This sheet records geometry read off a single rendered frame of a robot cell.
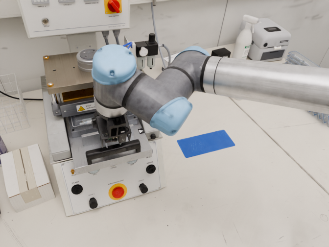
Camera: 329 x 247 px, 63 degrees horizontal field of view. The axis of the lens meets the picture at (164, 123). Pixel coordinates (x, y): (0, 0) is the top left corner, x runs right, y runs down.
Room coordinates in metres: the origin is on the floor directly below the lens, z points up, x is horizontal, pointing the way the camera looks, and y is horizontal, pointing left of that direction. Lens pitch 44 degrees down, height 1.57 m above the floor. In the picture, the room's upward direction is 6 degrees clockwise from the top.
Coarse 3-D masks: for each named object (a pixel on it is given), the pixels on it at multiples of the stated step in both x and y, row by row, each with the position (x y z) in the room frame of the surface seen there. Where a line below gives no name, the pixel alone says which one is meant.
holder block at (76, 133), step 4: (128, 120) 0.60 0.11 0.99; (132, 120) 0.60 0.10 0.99; (136, 120) 0.61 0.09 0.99; (72, 128) 0.54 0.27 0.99; (76, 128) 0.54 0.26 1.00; (80, 128) 0.55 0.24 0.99; (84, 128) 0.55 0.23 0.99; (88, 128) 0.55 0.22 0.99; (92, 128) 0.55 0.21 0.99; (72, 132) 0.53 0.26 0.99; (76, 132) 0.53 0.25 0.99; (80, 132) 0.54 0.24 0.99; (84, 132) 0.54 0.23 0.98; (88, 132) 0.55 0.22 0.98; (92, 132) 0.55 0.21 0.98; (72, 136) 0.53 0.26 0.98; (76, 136) 0.53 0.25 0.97; (80, 136) 0.54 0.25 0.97
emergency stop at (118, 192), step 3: (114, 189) 0.47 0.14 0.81; (117, 189) 0.47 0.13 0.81; (120, 189) 0.47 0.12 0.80; (123, 189) 0.48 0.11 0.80; (114, 192) 0.46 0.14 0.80; (117, 192) 0.47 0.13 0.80; (120, 192) 0.47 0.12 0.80; (123, 192) 0.47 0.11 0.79; (114, 195) 0.46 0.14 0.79; (117, 195) 0.46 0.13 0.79; (120, 195) 0.46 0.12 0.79
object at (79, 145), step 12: (96, 132) 0.52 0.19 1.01; (132, 132) 0.56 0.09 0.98; (72, 144) 0.50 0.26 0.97; (84, 144) 0.50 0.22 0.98; (96, 144) 0.51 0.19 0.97; (108, 144) 0.52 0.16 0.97; (144, 144) 0.53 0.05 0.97; (72, 156) 0.46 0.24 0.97; (84, 156) 0.46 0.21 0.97; (108, 156) 0.47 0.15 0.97; (120, 156) 0.48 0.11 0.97; (132, 156) 0.49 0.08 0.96; (144, 156) 0.50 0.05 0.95; (84, 168) 0.43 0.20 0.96; (96, 168) 0.44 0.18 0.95
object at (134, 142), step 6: (126, 144) 0.49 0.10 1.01; (132, 144) 0.49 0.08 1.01; (138, 144) 0.50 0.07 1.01; (90, 150) 0.45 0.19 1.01; (96, 150) 0.46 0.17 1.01; (102, 150) 0.46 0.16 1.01; (108, 150) 0.46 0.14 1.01; (114, 150) 0.47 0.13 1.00; (120, 150) 0.47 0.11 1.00; (126, 150) 0.48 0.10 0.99; (138, 150) 0.50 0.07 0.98; (90, 156) 0.44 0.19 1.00; (96, 156) 0.45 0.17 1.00; (102, 156) 0.45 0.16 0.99; (90, 162) 0.44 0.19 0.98
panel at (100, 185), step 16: (144, 160) 0.55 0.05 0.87; (64, 176) 0.45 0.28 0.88; (80, 176) 0.46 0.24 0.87; (96, 176) 0.48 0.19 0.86; (112, 176) 0.49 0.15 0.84; (128, 176) 0.51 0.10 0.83; (144, 176) 0.52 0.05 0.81; (96, 192) 0.45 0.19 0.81; (128, 192) 0.48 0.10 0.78; (80, 208) 0.41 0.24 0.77
